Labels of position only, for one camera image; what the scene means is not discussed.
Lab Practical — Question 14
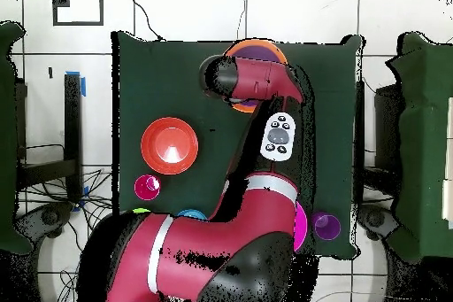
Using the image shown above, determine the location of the red-orange bowl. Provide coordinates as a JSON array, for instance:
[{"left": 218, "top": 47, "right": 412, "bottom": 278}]
[{"left": 140, "top": 116, "right": 200, "bottom": 176}]

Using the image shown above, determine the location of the black stand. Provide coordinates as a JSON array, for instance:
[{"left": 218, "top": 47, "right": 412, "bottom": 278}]
[
  {"left": 15, "top": 74, "right": 83, "bottom": 204},
  {"left": 354, "top": 81, "right": 403, "bottom": 190}
]

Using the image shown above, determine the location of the purple bowl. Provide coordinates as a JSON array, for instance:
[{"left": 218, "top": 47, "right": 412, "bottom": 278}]
[{"left": 233, "top": 44, "right": 282, "bottom": 108}]

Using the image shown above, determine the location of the black wheeled base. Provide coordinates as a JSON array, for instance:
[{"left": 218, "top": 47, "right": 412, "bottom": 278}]
[
  {"left": 15, "top": 202, "right": 75, "bottom": 243},
  {"left": 357, "top": 204, "right": 401, "bottom": 243}
]

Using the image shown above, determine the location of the pink bowl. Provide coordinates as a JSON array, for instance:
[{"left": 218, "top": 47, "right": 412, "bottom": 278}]
[{"left": 292, "top": 200, "right": 309, "bottom": 253}]

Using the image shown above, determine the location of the small blue bowl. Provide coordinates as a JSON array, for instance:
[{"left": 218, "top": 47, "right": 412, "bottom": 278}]
[{"left": 175, "top": 208, "right": 209, "bottom": 221}]

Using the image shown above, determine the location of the blue tape strip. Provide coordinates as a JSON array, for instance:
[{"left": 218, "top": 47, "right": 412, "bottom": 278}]
[{"left": 65, "top": 70, "right": 87, "bottom": 97}]

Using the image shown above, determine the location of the green cloth side table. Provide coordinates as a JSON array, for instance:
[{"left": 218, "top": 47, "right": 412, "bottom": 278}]
[
  {"left": 0, "top": 20, "right": 33, "bottom": 255},
  {"left": 387, "top": 31, "right": 453, "bottom": 264}
]

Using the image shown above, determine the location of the black floor cable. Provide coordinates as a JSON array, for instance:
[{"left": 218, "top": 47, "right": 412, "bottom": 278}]
[{"left": 127, "top": 0, "right": 166, "bottom": 43}]

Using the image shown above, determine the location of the orange bowl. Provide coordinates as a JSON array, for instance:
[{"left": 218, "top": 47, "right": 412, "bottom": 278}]
[{"left": 224, "top": 38, "right": 288, "bottom": 114}]

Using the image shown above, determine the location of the crimson cup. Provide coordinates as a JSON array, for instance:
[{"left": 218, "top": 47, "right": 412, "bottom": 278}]
[{"left": 133, "top": 174, "right": 162, "bottom": 202}]

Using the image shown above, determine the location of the tangle of floor cables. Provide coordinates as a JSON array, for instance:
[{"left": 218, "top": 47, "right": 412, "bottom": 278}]
[{"left": 17, "top": 143, "right": 114, "bottom": 302}]

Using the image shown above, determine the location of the white box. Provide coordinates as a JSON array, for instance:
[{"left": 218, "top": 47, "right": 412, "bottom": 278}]
[{"left": 441, "top": 96, "right": 453, "bottom": 228}]

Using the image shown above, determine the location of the purple cup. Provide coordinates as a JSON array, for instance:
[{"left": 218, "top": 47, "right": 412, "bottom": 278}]
[{"left": 311, "top": 212, "right": 342, "bottom": 242}]

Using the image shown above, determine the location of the dark green tablecloth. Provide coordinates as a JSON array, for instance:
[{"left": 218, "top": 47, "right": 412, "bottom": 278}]
[{"left": 111, "top": 30, "right": 364, "bottom": 257}]

